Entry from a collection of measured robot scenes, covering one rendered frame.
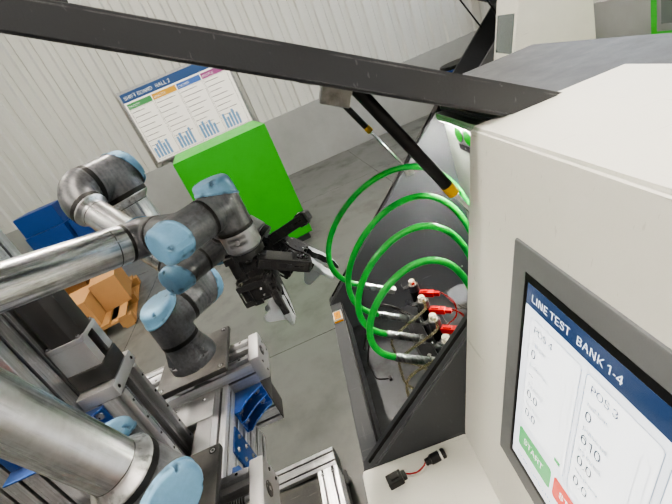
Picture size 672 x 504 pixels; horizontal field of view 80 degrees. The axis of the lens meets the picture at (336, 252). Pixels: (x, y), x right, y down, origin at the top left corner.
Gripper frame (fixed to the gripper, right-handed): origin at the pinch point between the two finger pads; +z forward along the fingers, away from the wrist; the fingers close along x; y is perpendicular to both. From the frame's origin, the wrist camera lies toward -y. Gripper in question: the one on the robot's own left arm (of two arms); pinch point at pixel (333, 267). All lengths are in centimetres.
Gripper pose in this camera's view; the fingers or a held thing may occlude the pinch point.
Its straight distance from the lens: 100.5
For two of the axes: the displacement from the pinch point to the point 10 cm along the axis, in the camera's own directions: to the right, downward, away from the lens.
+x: -1.5, 2.9, -9.4
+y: -4.5, 8.3, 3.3
